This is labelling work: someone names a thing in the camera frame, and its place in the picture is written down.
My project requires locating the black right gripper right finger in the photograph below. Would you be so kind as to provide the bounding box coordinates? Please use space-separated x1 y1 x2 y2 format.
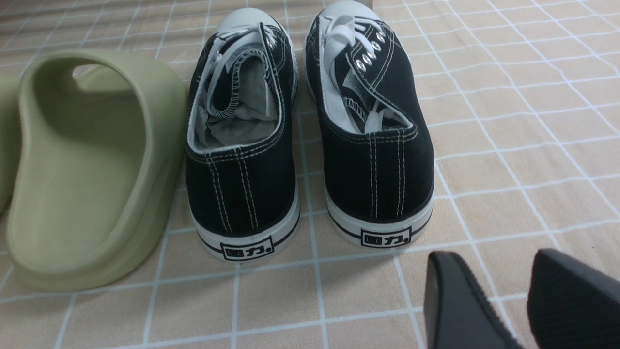
527 248 620 349

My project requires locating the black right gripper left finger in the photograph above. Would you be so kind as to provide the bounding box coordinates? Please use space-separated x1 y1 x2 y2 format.
423 251 521 349

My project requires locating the right black canvas sneaker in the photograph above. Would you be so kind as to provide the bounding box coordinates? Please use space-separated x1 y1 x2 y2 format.
304 0 434 249

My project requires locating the black canvas sneaker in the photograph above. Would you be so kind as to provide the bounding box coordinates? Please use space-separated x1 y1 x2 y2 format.
186 7 300 264
304 0 434 249

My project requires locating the left black canvas sneaker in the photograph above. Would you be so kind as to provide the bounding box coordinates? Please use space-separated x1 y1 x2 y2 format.
186 7 300 264

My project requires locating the right green foam slipper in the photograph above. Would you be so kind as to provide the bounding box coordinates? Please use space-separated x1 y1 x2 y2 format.
7 49 187 292

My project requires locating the green foam slipper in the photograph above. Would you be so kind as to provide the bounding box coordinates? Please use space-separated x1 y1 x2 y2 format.
7 49 187 292
0 75 21 213

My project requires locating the left green foam slipper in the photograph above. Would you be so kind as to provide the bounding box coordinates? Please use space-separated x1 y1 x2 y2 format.
0 75 21 213

